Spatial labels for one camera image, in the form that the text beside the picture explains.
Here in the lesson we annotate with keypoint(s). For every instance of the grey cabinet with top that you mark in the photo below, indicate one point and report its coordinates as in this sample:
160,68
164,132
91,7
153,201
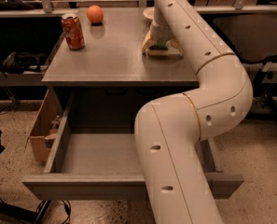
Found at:
110,79

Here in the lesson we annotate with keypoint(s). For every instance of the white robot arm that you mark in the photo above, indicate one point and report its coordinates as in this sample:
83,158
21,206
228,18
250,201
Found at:
167,129

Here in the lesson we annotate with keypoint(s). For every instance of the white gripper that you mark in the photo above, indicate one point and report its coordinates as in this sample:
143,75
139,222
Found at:
161,34

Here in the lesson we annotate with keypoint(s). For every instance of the green and yellow sponge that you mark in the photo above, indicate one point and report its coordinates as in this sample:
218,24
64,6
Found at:
158,49

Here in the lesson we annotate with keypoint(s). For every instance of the dark chair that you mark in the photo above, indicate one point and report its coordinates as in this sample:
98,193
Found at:
252,36

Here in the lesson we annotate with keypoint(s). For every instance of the orange fruit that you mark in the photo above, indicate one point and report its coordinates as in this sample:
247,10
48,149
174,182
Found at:
95,14

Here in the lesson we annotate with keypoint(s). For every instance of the black headphones on shelf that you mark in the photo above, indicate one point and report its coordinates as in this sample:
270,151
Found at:
19,62

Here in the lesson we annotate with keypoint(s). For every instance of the open grey top drawer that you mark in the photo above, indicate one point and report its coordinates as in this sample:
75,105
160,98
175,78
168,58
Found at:
90,166

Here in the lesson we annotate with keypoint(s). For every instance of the white bowl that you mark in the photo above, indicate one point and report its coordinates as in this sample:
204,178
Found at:
149,13

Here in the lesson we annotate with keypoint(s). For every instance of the red soda can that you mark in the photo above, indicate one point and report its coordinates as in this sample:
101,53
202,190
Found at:
72,30

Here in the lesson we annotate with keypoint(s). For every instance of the cardboard box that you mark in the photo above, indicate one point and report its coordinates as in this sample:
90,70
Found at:
45,127

